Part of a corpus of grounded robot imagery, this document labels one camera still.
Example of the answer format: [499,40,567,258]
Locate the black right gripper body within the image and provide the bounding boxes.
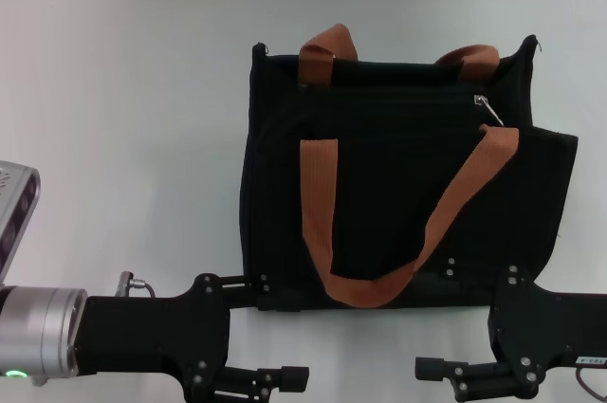
[487,265,607,397]

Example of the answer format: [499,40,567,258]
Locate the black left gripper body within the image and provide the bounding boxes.
[73,272,232,403]

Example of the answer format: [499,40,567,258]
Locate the black food bag orange handles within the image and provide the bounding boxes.
[239,23,579,312]

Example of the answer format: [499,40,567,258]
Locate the silver zipper pull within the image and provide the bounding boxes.
[473,94,505,128]

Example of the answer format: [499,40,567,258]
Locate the left gripper cable with plug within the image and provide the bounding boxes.
[117,270,157,299]

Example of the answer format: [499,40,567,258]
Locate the gripper cable with plug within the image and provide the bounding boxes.
[574,364,607,402]
[117,270,157,299]

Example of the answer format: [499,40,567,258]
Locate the right gripper cable with plug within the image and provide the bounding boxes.
[574,364,607,402]

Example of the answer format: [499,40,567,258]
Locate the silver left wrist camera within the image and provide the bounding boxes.
[0,160,42,285]

